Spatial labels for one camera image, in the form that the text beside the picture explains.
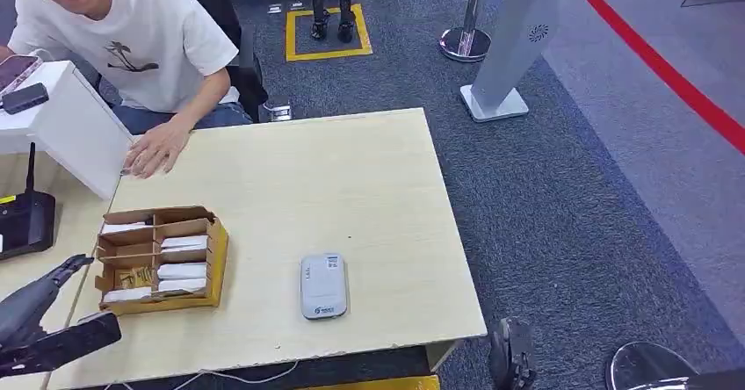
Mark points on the phone with pink case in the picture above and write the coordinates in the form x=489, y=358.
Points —
x=16, y=72

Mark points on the pale wooden desk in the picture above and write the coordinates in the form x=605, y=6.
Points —
x=326, y=201

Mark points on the yellow printed card stack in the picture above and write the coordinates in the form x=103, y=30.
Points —
x=134, y=278

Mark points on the person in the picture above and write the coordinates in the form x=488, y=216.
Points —
x=134, y=21

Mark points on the white card stack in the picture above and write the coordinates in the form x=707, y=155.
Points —
x=181, y=286
x=184, y=242
x=127, y=295
x=123, y=228
x=181, y=271

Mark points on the metal floor socket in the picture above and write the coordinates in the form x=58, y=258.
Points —
x=278, y=111

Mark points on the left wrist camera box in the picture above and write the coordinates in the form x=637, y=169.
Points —
x=64, y=341

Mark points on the chrome stanchion post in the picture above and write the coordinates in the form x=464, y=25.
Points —
x=465, y=44

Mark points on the round chrome base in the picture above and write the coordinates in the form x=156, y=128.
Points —
x=646, y=367

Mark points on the small black device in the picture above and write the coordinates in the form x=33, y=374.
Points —
x=25, y=98

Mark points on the white box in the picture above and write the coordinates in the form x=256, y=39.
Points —
x=75, y=131

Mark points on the person's hand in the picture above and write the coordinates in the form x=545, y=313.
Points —
x=154, y=151

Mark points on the black chair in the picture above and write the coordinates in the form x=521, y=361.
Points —
x=215, y=9

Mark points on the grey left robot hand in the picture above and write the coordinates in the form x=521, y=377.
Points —
x=29, y=306

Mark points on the black robot legs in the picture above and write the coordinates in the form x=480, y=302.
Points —
x=319, y=18

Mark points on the yellow floor tape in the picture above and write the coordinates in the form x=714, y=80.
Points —
x=384, y=384

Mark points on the wooden card box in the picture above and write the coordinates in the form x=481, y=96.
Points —
x=219, y=259

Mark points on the black router with antenna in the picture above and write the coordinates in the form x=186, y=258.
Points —
x=24, y=224

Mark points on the grey card reader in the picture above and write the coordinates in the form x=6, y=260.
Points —
x=323, y=287

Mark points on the grey standing kiosk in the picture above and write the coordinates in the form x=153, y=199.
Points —
x=509, y=41

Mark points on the pale adjoining desk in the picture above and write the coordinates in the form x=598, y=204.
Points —
x=35, y=282

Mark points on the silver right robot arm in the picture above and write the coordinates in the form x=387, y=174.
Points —
x=721, y=380

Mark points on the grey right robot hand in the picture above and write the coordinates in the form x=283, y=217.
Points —
x=513, y=355

